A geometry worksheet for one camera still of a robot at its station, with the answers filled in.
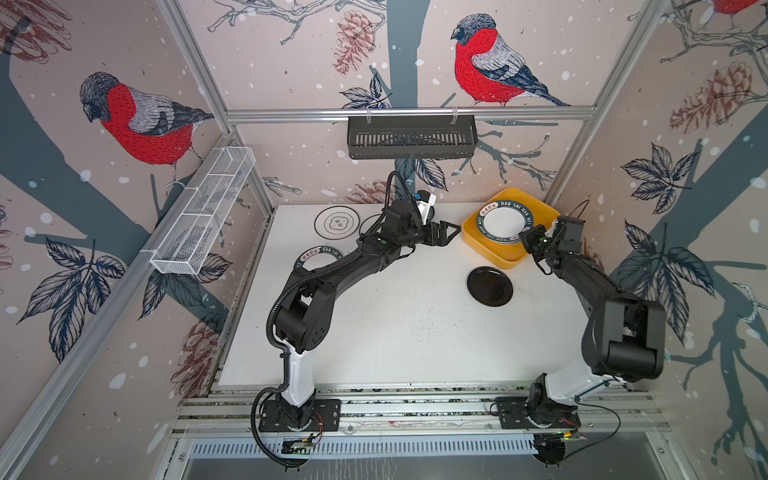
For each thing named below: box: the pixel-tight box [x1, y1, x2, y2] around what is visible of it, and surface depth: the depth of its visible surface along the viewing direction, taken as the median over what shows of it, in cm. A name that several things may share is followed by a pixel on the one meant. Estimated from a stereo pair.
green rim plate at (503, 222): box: [476, 200, 535, 245], surface depth 100 cm
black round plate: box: [467, 266, 513, 307], surface depth 99 cm
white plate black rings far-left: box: [314, 206, 361, 241], surface depth 120 cm
